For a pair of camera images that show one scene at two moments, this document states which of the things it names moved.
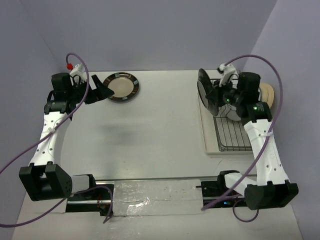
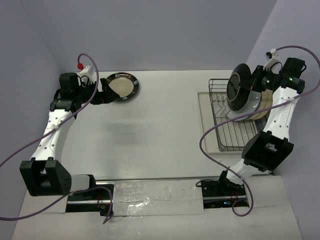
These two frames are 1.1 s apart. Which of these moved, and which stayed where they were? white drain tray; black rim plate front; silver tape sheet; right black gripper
Moved: black rim plate front; right black gripper
Stayed: silver tape sheet; white drain tray
